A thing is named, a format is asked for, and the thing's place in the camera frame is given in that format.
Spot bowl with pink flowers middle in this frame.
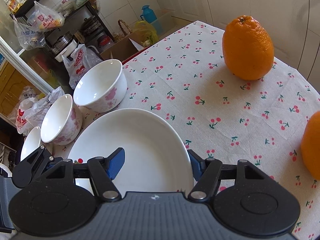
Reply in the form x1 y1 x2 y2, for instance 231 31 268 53
41 94 82 146

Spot plain white bowl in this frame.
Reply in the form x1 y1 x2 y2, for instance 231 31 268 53
20 126 43 161

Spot orange with green leaves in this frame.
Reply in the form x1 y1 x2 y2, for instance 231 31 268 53
300 111 320 180

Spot bowl with pink flowers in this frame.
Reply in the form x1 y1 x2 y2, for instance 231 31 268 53
41 94 82 146
73 59 127 113

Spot teal thermos jug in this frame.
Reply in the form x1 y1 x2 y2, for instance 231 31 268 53
140 5 157 23

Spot bowl with pink flowers far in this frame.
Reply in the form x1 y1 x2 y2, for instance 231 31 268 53
73 59 127 113

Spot black storage shelf rack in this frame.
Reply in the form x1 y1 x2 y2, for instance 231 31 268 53
4 0 114 62

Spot white plastic bag red print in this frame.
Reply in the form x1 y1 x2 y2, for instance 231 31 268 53
62 44 102 89

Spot cardboard box on floor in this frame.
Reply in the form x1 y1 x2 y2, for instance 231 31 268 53
100 31 150 63

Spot cherry print tablecloth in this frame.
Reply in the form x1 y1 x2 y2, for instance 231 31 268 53
52 20 320 240

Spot white plate with pink flower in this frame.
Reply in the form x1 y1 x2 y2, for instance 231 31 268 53
68 108 194 194

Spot orange without leaves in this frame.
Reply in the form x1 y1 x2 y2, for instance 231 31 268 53
222 15 274 81

